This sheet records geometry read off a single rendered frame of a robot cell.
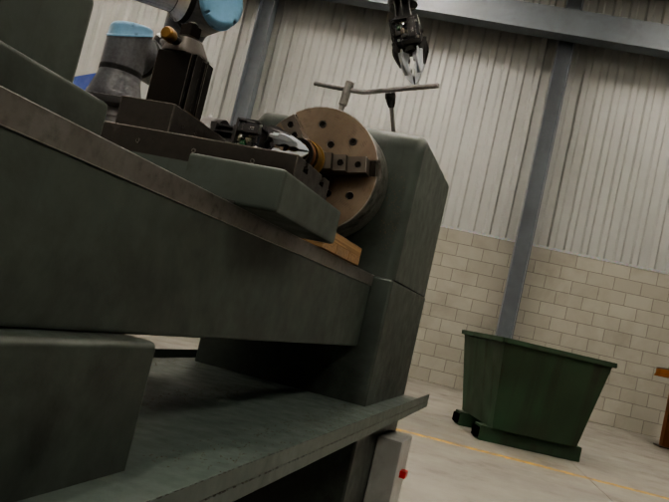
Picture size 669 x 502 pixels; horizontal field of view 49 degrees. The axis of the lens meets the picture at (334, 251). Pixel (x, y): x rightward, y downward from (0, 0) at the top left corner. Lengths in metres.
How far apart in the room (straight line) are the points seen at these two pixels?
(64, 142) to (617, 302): 11.50
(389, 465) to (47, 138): 1.66
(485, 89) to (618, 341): 4.41
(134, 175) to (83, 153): 0.09
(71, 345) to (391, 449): 1.55
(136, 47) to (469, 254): 9.94
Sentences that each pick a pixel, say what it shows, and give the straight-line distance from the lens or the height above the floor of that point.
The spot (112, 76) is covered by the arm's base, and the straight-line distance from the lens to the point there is 2.10.
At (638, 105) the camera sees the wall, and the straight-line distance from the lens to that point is 12.67.
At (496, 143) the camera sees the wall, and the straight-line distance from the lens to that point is 12.15.
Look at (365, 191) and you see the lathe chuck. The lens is 1.77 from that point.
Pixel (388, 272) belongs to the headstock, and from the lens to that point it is 1.89.
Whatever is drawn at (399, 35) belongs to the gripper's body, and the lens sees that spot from 1.88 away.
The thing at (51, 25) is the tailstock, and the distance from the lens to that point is 0.81.
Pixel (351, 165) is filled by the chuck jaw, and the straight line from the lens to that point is 1.75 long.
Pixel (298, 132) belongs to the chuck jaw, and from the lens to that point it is 1.79.
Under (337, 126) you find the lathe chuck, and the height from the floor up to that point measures 1.19.
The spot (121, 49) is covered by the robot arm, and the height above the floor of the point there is 1.30.
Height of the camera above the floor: 0.76
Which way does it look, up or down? 4 degrees up
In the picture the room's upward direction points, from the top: 13 degrees clockwise
